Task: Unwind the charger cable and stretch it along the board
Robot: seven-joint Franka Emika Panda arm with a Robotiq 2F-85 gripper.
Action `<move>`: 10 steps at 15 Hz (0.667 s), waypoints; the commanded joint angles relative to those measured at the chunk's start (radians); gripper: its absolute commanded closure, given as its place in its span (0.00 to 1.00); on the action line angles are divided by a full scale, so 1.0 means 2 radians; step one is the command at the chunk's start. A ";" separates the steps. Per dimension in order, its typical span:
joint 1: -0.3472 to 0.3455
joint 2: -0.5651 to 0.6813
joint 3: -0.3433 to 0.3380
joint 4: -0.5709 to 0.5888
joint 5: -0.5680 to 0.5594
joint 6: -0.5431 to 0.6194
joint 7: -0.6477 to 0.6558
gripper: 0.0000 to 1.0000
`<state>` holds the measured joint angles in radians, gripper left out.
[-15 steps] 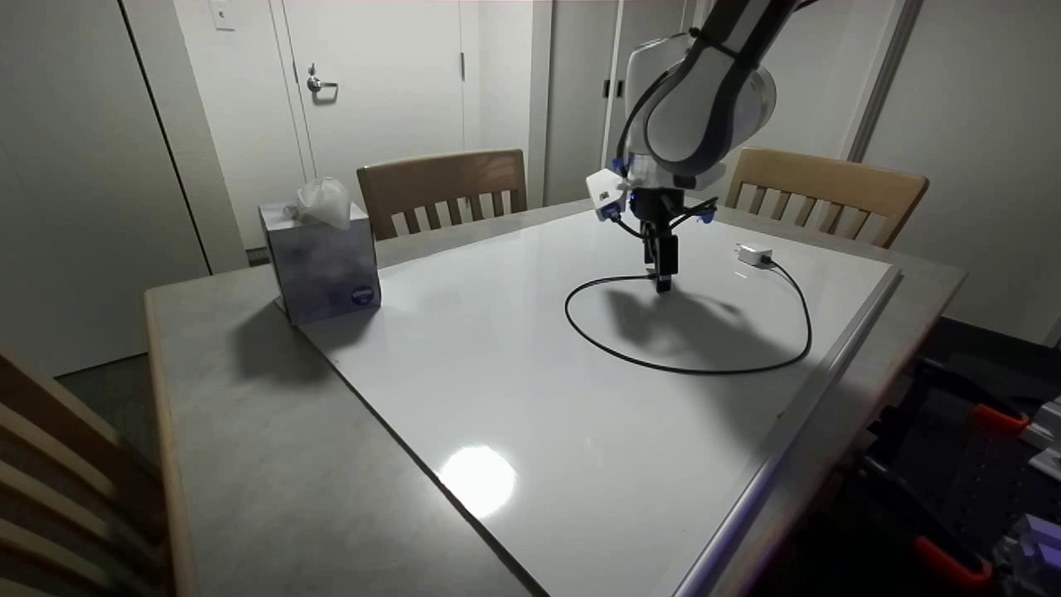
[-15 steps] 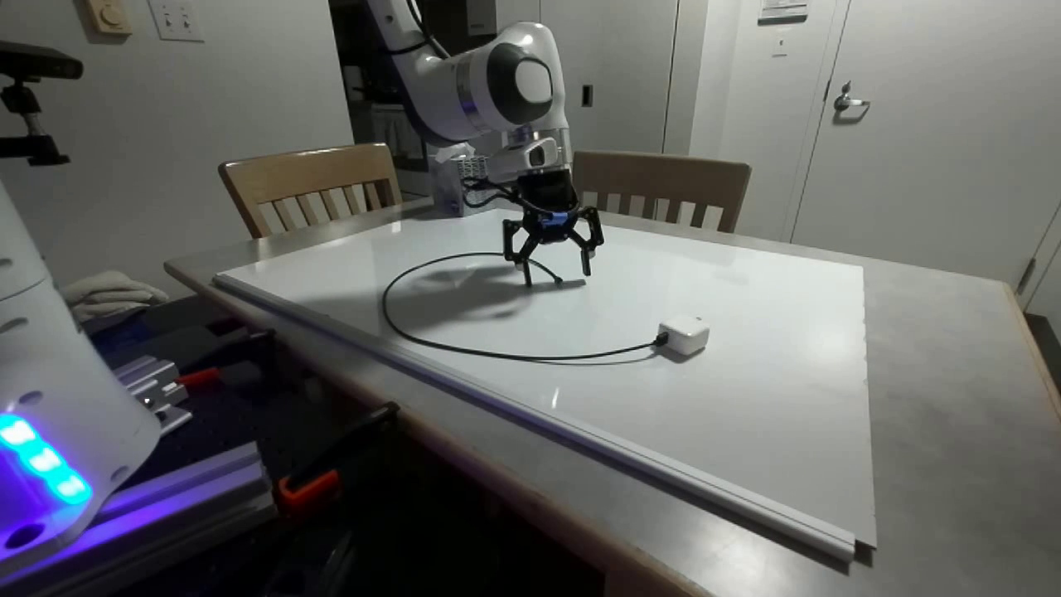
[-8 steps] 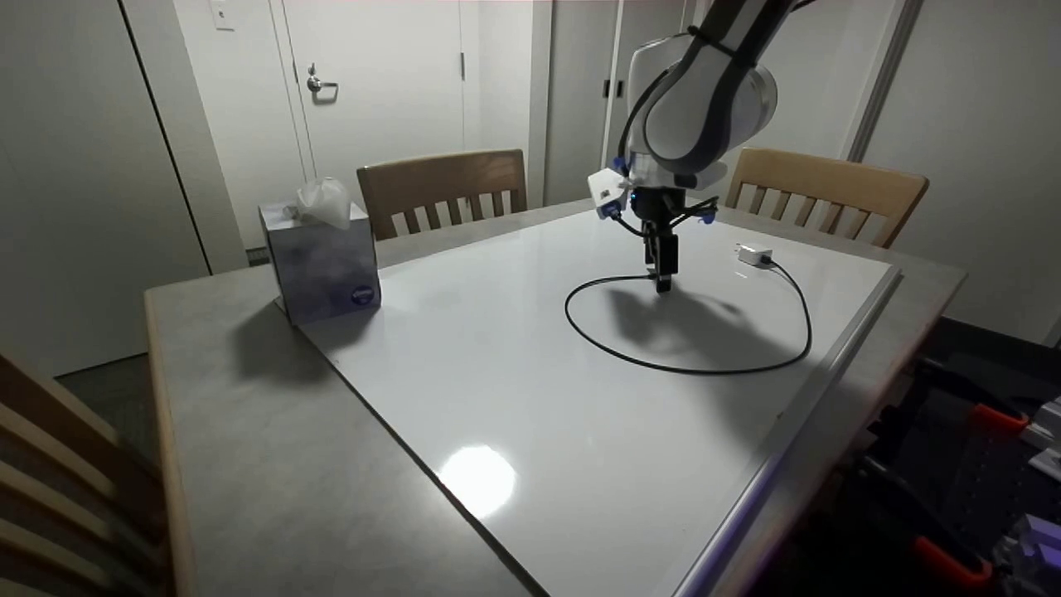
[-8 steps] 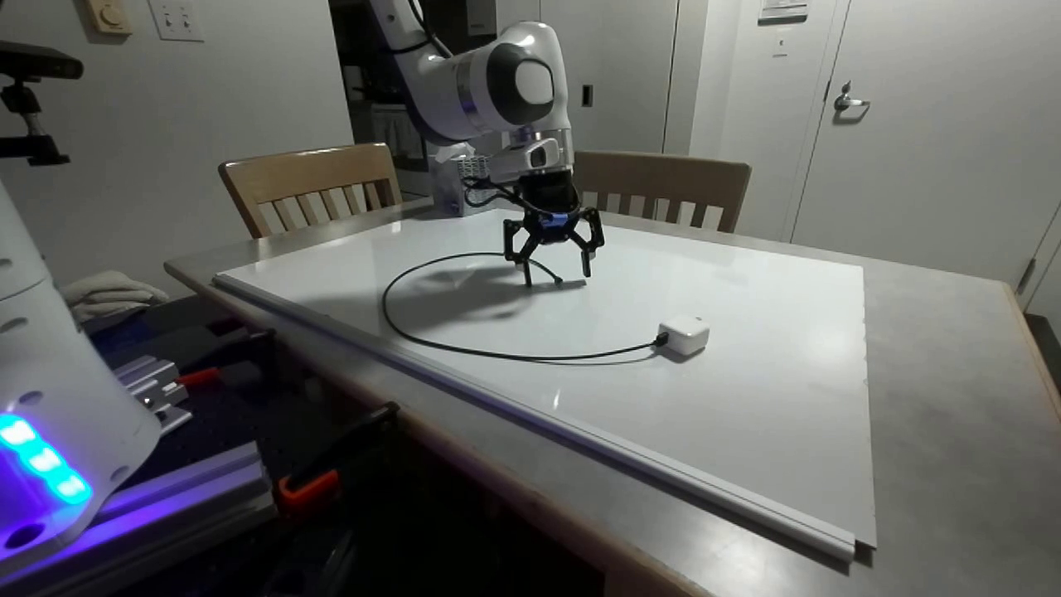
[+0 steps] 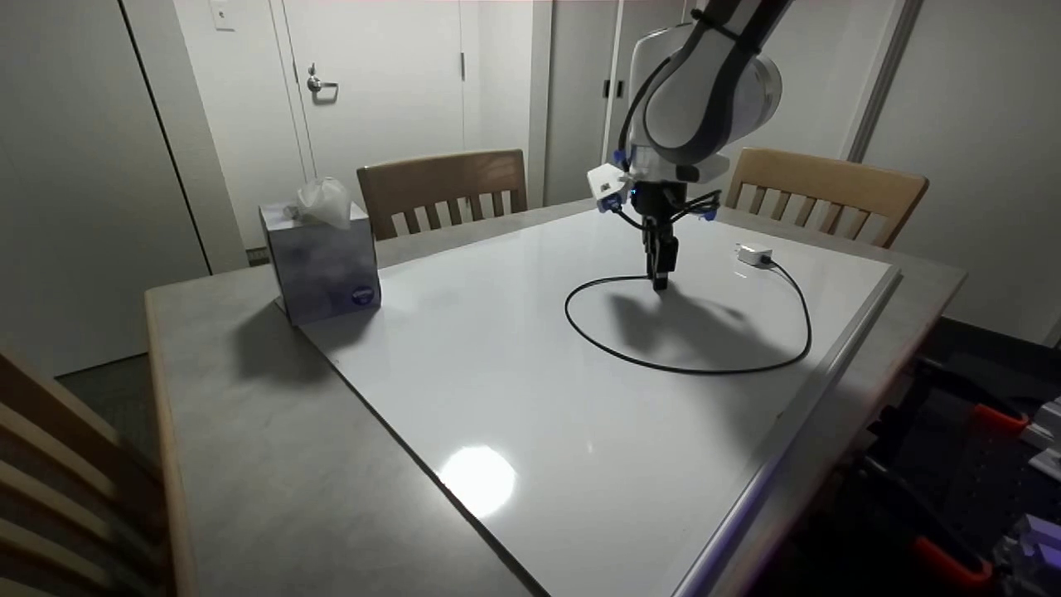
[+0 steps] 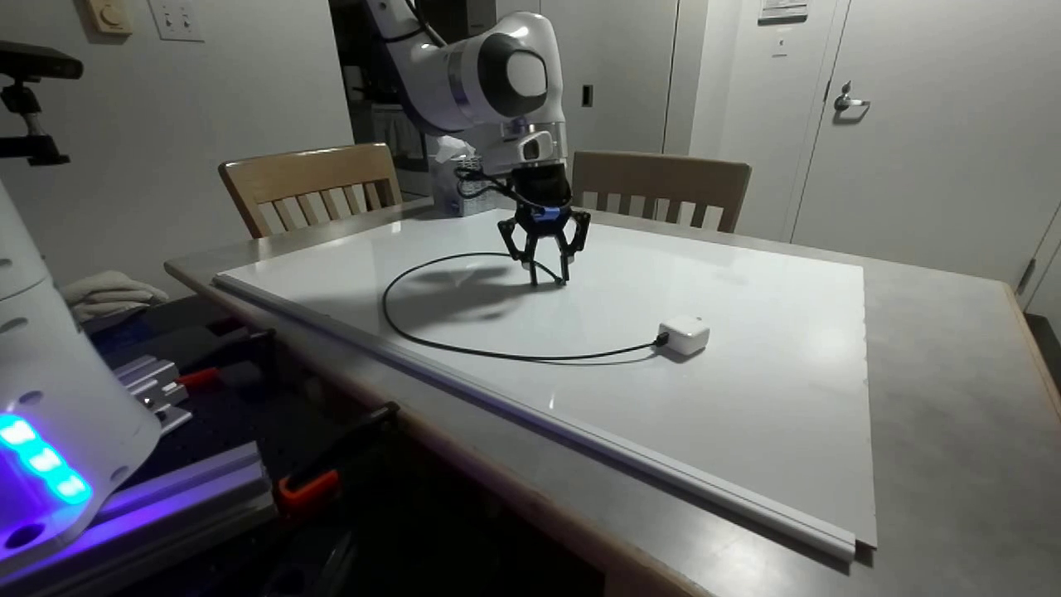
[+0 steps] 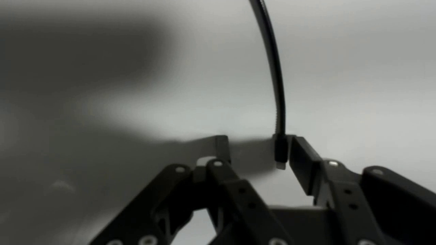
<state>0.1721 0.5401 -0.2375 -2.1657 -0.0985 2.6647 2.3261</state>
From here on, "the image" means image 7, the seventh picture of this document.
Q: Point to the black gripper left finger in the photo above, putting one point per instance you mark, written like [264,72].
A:
[226,199]

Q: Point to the white whiteboard with aluminium frame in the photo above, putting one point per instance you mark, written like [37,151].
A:
[340,68]

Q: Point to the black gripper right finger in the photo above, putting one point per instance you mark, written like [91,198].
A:
[344,191]

